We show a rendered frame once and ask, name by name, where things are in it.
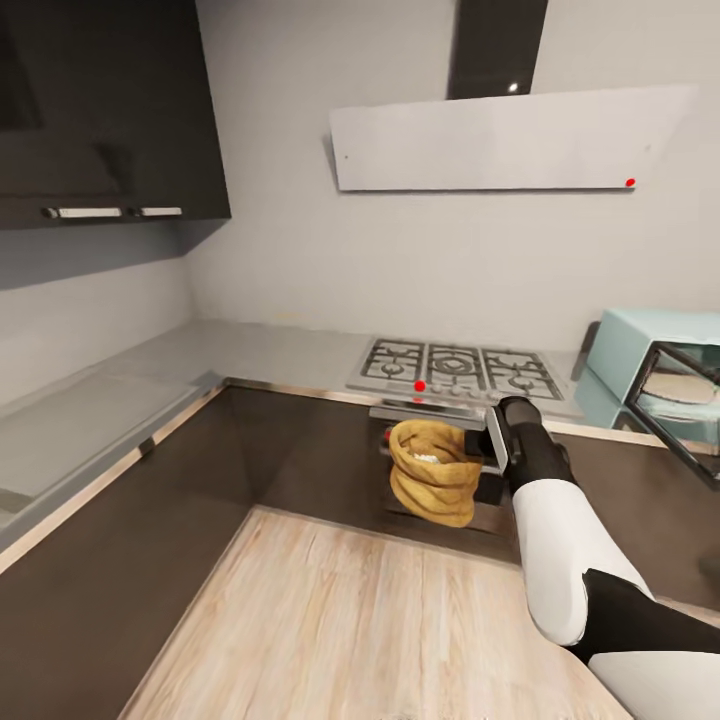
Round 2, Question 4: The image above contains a microwave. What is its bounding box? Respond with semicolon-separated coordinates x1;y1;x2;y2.
586;307;720;492

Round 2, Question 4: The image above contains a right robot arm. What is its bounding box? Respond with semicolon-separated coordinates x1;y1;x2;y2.
464;395;720;720

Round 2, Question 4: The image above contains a popcorn bag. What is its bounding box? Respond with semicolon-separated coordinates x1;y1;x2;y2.
388;419;484;528

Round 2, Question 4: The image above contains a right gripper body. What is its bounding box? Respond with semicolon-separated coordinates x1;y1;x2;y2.
464;428;497;459

